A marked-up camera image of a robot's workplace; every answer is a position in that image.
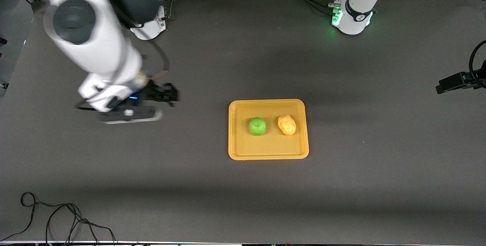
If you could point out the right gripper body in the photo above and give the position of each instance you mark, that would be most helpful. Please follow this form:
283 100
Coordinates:
153 92

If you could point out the green lime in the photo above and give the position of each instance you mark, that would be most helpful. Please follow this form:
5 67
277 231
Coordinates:
257 126

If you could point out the yellow potato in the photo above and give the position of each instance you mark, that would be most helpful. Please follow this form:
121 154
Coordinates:
287 125

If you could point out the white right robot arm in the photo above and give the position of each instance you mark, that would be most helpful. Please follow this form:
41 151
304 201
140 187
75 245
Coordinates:
98 44

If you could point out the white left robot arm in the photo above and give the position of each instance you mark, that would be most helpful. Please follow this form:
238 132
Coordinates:
357 14

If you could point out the orange plastic tray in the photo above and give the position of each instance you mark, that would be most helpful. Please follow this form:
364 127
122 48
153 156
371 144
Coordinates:
265 147

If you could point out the dark grey table mat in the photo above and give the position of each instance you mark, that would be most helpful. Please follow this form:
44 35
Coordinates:
235 200

